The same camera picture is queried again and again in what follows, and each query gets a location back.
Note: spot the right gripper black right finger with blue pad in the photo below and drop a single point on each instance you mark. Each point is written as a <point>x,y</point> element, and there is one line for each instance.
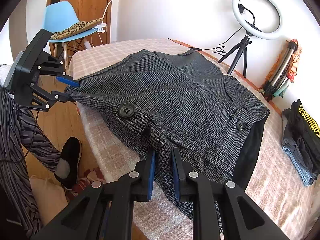
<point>220,211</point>

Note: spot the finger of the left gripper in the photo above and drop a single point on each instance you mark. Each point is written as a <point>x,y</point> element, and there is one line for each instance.
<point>49,65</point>
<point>37,99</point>

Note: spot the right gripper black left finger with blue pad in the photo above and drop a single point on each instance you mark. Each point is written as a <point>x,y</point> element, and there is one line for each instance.
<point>104,211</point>

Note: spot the grey houndstooth pants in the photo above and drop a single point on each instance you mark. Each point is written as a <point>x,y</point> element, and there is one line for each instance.
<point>153,100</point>

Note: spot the blue plastic chair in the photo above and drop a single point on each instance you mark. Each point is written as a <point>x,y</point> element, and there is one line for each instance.
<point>60,16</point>

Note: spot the leopard print cushion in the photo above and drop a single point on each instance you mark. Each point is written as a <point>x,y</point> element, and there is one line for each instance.
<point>76,28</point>

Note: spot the black shoe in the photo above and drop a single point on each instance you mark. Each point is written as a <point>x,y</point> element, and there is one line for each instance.
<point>67,169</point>

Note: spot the wooden door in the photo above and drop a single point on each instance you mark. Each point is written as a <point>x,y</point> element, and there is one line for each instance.
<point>85,2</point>

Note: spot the zebra striped trouser leg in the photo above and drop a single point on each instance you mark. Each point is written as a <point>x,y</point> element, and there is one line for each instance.
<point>20,130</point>

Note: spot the folded blue jeans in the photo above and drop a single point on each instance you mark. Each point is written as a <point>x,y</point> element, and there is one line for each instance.
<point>296,162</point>

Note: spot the black and yellow garment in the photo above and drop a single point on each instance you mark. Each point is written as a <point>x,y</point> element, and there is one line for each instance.
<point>301,139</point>

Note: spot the folded silver tripod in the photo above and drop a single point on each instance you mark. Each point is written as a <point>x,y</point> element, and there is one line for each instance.
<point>277,81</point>

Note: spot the orange floral scarf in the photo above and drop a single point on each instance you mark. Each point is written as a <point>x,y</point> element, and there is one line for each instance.
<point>293,68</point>

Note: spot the black mini tripod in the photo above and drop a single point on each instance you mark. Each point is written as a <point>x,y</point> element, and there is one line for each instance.
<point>241,49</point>

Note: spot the white ring light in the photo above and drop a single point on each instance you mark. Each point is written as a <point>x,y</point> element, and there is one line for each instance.
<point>261,18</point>

